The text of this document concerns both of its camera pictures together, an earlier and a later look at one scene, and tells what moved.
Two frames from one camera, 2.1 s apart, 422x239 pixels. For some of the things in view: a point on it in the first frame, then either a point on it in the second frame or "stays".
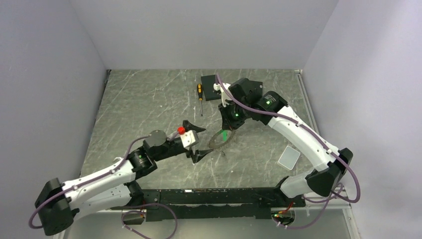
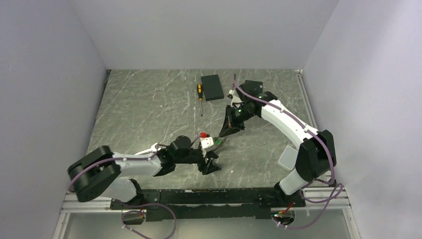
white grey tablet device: [289, 158] stays
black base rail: [179, 204] stays
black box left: [208, 82] stays
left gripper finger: [198, 154] to [210, 167]
